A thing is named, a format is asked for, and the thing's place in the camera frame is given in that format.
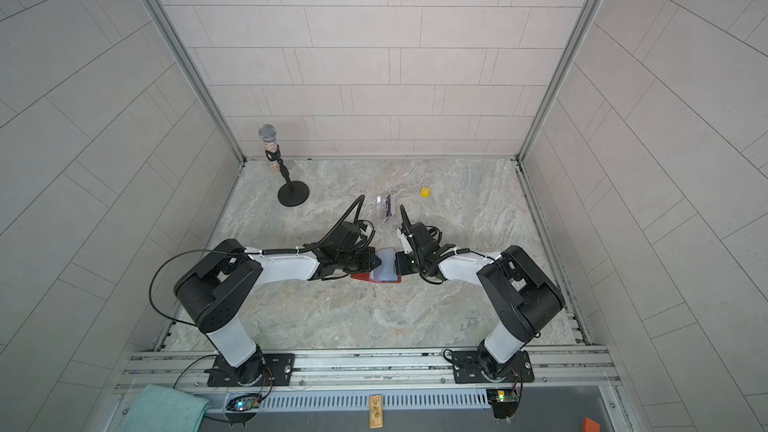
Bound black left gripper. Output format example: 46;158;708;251
335;247;386;273

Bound red leather card holder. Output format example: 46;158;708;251
351;248;401;284

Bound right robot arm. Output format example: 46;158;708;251
398;218;565;376

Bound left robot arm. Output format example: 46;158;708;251
173;220;381;368

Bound microphone on black stand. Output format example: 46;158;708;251
258;124;310;207

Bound small wooden block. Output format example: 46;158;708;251
368;395;384;429

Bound right circuit board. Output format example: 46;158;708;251
486;389;520;420

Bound left green circuit board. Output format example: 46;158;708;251
225;393;262;425

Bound aluminium corner profile left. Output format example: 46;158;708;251
141;0;246;165

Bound aluminium corner profile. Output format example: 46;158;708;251
141;0;246;165
517;0;602;164

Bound teal cloth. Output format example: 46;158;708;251
118;385;210;432

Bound orange object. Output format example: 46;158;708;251
582;417;601;432

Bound aluminium corner profile right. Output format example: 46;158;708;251
517;0;602;164

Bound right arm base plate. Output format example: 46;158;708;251
442;349;535;384

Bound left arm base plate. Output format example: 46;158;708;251
204;351;296;387

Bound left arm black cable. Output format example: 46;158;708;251
148;248;241;328

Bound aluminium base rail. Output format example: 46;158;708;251
113;346;620;413

